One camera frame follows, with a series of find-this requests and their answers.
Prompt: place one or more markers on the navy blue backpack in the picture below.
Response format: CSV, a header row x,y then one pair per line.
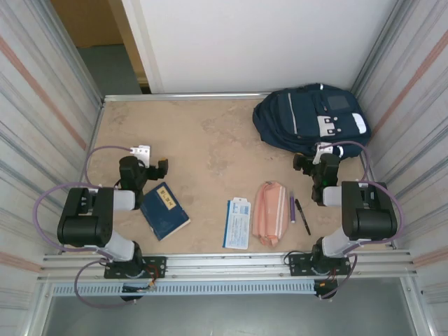
x,y
301,119

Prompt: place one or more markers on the dark blue book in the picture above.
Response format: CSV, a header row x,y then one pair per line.
x,y
164,213

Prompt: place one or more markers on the purple highlighter pen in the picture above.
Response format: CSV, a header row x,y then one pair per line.
x,y
292,208

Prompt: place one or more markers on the pink pencil case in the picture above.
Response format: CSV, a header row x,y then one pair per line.
x,y
271,213

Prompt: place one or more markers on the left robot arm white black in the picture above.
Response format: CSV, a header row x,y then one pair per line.
x,y
80,224

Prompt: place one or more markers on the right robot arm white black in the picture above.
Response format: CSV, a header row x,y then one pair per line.
x,y
371,217

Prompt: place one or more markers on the black marker pen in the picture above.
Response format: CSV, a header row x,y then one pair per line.
x,y
302,217

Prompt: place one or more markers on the white blue card packet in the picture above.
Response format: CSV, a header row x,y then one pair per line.
x,y
238,224

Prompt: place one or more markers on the black round base clamp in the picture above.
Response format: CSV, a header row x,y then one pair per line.
x,y
131,299
327,293

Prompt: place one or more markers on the brown wooden door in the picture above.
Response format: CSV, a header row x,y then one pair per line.
x,y
87,21

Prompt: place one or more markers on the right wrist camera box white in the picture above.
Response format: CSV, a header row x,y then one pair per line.
x,y
320,152

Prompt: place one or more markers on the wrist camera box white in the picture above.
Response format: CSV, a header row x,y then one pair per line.
x,y
320,152
143,152

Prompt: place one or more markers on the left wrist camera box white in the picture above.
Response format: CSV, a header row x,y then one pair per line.
x,y
143,152

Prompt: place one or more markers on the thin aluminium table edge rail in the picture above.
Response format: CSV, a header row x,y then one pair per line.
x,y
175,96

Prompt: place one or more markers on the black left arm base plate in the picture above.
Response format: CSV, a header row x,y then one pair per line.
x,y
157,266

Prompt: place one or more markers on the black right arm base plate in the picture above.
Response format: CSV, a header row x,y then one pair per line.
x,y
299,264

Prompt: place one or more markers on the wide aluminium mounting rail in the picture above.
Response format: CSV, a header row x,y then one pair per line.
x,y
227,262

